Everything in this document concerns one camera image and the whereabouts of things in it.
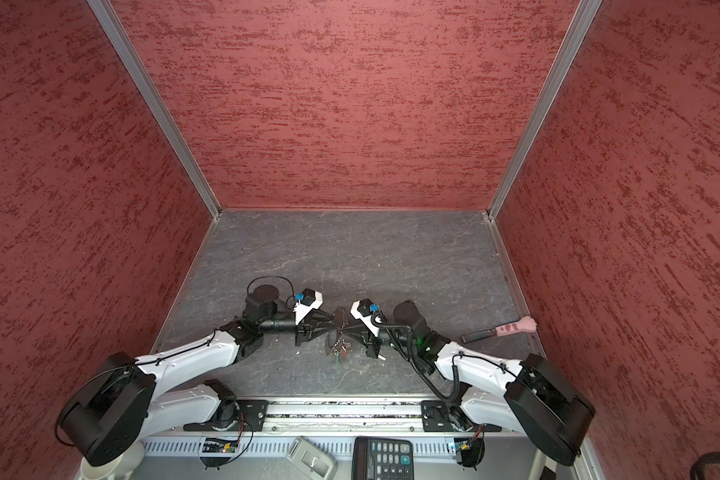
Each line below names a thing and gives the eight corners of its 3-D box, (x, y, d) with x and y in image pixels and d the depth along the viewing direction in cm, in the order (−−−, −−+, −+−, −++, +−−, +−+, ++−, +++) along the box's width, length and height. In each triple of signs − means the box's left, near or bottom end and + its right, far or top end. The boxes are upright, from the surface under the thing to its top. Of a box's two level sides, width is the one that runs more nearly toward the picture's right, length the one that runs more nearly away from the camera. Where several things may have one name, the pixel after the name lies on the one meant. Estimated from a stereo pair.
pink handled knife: (467, 350, 88) (470, 346, 85) (461, 338, 90) (464, 333, 87) (534, 331, 92) (539, 326, 89) (527, 319, 94) (532, 315, 91)
